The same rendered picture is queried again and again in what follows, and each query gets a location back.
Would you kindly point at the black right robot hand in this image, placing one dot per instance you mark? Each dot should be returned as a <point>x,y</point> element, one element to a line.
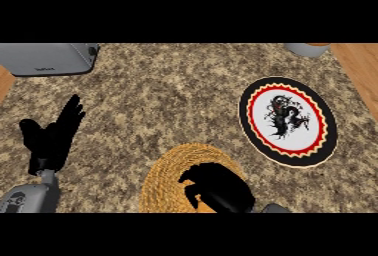
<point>221,186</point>

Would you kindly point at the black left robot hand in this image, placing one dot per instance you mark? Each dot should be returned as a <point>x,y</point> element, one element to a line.
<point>51,140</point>

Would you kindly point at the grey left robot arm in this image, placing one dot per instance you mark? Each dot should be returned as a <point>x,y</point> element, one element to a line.
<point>29,196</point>

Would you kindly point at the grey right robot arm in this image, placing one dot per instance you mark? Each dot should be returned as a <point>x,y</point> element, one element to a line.
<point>273,208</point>

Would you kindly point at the round woven straw placemat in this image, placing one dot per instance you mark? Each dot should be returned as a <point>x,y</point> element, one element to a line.
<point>167,181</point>

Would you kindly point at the black red white plate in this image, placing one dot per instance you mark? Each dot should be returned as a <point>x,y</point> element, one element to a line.
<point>288,122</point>

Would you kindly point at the grey toaster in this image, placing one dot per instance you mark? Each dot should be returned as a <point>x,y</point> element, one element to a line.
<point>45,59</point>

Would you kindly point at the grey cylindrical container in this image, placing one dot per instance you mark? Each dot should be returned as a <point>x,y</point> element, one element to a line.
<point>305,49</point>

